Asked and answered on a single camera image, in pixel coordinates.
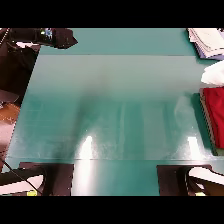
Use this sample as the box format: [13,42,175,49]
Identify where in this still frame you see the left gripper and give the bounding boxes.
[52,28,80,50]

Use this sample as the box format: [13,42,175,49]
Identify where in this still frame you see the white T-shirt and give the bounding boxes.
[200,61,224,86]

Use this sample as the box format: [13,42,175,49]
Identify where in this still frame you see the white folded garment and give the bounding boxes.
[187,28,224,58]

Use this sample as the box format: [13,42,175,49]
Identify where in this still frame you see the lavender garment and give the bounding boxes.
[194,42,224,62]

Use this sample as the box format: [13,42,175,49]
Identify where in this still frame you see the red garment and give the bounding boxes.
[202,86,224,150]

